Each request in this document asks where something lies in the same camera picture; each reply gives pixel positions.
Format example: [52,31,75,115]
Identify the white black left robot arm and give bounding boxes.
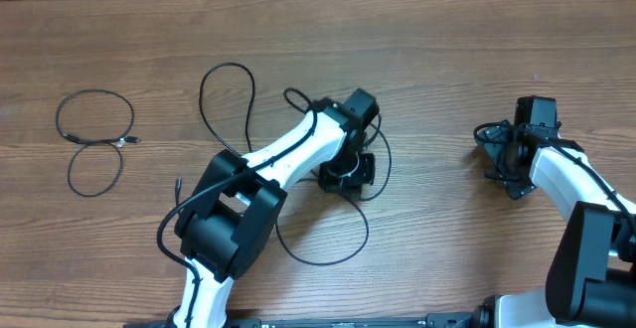
[159,88,380,327]

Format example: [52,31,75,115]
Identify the black short separated cable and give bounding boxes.
[54,88,142,199]

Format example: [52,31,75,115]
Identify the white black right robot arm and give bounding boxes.
[471,121,635,327]

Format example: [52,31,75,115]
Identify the black cable bundle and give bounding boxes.
[173,62,259,208]

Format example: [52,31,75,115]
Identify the black USB-A cable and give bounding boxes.
[274,113,394,267]

